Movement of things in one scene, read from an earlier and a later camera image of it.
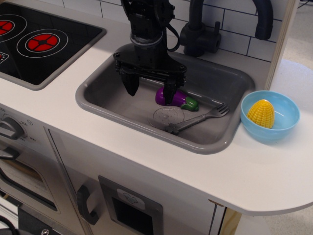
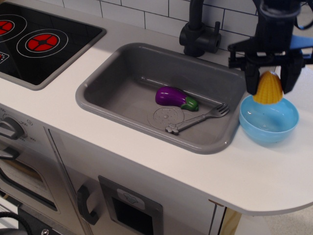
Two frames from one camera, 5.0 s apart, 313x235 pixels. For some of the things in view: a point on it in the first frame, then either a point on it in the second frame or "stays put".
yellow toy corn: [262, 113] to [269, 90]
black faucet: [196, 38] stays put
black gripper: [151, 61] to [271, 46]
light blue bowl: [286, 113] stays put
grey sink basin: [212, 128] stays put
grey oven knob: [11, 129] stays put
